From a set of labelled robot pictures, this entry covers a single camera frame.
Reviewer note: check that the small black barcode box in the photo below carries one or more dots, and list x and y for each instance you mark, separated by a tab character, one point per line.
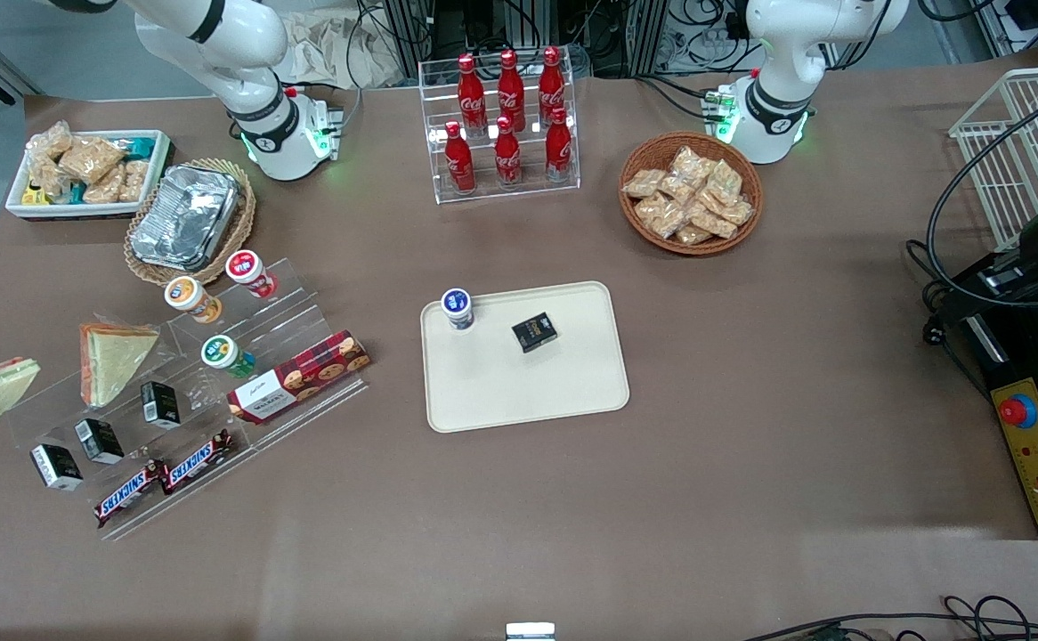
161	402
99	440
56	466

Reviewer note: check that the black box with gold print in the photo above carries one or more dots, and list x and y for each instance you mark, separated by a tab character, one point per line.
534	332

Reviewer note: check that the teal snack packet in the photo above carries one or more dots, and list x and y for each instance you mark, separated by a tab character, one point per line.
138	145
75	192

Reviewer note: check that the Snickers chocolate bar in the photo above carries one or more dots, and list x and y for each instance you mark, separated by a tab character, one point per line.
198	461
130	495

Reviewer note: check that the shallow wicker basket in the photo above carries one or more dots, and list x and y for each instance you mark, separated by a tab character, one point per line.
239	240

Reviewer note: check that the red plaid cookie box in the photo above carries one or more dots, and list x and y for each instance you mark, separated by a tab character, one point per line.
301	374

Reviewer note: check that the red-lid yogurt bottle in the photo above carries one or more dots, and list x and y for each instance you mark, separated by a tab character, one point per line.
248	271

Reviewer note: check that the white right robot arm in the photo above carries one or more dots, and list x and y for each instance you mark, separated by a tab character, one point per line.
216	36

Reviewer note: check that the crumpled brown paper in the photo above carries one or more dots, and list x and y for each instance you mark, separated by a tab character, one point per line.
323	49

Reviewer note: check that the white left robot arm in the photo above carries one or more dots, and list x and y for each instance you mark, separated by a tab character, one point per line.
786	53

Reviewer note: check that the silver foil container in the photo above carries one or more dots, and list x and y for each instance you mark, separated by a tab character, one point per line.
185	218

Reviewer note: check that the orange-lid yogurt bottle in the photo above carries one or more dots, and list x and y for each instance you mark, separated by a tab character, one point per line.
190	297

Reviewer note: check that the clear acrylic bottle rack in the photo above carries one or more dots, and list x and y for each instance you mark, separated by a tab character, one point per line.
528	182

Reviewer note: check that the white rectangular snack bin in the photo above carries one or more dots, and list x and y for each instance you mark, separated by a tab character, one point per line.
16	206

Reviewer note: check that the red Coca-Cola bottle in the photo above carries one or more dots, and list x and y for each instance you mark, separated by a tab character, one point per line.
471	93
458	162
552	85
507	157
559	150
511	89

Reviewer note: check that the clear acrylic tiered display stand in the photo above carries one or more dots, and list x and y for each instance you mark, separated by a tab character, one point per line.
216	401

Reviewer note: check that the brown snack pack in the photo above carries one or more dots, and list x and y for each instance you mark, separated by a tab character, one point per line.
92	158
45	178
49	142
133	180
105	190

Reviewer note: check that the green-lid yogurt bottle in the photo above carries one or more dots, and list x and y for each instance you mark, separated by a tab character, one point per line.
223	353

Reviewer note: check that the yellow snack packet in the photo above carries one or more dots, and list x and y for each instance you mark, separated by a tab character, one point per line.
34	196

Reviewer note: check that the blue-lid yogurt bottle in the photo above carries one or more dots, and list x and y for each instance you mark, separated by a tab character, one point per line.
458	307

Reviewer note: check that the clear cracker pack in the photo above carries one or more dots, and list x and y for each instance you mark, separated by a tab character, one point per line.
661	215
693	235
713	221
739	212
642	184
725	180
690	163
677	190

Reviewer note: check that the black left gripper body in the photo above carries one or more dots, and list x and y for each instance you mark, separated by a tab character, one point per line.
1037	247

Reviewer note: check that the round wicker bowl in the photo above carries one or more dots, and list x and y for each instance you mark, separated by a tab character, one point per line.
635	227

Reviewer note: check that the beige plastic serving tray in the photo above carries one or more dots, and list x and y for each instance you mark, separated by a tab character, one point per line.
528	383

